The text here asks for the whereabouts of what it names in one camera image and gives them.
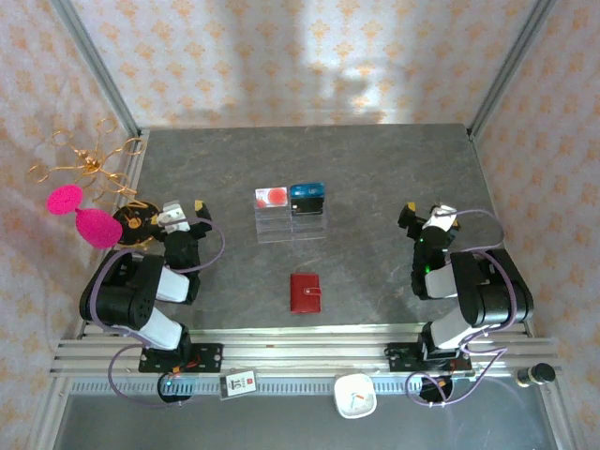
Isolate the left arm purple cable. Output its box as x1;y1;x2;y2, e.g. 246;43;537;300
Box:
88;215;228;410

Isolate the white square timer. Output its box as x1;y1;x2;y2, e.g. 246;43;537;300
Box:
333;371;380;420

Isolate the blue card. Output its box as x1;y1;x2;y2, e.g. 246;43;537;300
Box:
289;182;326;200

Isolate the red leather card holder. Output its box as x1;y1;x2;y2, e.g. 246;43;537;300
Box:
289;272;323;315

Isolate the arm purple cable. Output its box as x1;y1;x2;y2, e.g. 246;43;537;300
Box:
405;207;515;408
88;215;228;410

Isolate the clear acrylic card stand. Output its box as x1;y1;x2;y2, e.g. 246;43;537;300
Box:
254;186;328;245

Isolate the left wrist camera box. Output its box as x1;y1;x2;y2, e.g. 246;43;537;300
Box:
156;200;189;232

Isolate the white number tag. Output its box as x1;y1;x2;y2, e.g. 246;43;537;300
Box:
218;369;257;401

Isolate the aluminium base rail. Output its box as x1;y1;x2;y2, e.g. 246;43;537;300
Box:
49;322;560;380

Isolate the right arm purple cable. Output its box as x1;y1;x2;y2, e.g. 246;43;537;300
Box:
405;207;515;408

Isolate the black knob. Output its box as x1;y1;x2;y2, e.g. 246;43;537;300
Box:
516;362;556;387

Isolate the aluminium frame post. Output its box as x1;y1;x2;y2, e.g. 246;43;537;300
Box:
467;0;557;138
49;0;143;136

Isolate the white card with red circle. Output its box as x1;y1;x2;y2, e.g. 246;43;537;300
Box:
254;187;289;210

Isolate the pink double oval puff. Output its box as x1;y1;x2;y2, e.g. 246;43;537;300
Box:
46;184;125;250

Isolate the black round gold-rimmed base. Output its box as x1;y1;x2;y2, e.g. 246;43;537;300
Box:
112;200;164;249

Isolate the perforated grey cable duct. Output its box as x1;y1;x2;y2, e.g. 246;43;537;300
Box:
68;378;473;396

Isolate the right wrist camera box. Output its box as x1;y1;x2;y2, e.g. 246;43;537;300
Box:
423;202;461;232

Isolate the gold wire ring stand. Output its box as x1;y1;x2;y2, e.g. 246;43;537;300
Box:
26;116;144;203

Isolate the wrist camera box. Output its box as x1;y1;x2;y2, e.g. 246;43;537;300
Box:
423;202;461;232
156;200;189;232

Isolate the black card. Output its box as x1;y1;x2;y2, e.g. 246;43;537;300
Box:
290;197;325;218

